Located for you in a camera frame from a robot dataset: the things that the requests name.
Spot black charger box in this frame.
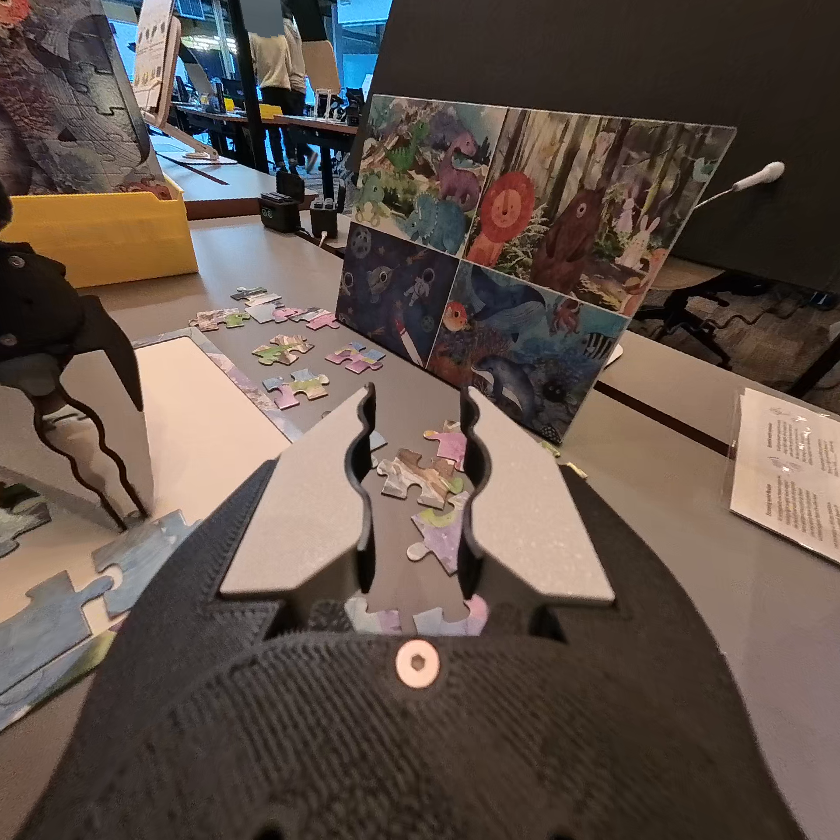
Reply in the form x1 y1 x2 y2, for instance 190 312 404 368
259 169 306 232

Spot black divider panel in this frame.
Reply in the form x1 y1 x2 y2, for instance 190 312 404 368
348 0 840 293

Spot jigsaw puzzle pieces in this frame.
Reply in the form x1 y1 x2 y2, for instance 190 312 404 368
189 285 588 637

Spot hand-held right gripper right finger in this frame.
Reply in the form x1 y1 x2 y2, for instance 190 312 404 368
459 386 616 624

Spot ocean picture puzzle board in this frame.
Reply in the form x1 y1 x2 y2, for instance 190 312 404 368
0 0 181 198

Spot black office chair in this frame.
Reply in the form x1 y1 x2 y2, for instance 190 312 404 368
633 285 736 368

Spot dark background work table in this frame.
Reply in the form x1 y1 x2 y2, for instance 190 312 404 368
174 108 358 172

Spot blue triceratops body puzzle piece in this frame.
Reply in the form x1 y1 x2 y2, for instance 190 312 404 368
0 570 126 697

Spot blue spiked back puzzle piece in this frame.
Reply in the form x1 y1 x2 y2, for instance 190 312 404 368
92 511 206 618

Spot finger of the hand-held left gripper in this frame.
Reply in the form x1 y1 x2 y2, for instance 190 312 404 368
0 392 127 532
62 295 155 519

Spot yellow plastic bin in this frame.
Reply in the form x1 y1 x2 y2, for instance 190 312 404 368
0 190 199 290

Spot white cable with plug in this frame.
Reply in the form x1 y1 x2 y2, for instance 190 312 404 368
692 162 786 211

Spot white puzzle tray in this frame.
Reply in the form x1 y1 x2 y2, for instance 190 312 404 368
0 327 306 732

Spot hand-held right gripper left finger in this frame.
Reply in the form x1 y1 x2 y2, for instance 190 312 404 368
220 382 376 624

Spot laminated instruction sheet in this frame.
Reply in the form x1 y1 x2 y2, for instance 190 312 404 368
728 387 840 565

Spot animal picture board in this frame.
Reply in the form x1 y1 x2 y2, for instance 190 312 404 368
335 94 737 444

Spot wooden stool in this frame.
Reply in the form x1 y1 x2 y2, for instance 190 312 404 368
646 258 726 291

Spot brown wooden desk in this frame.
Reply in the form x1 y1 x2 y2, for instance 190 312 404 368
154 144 316 221

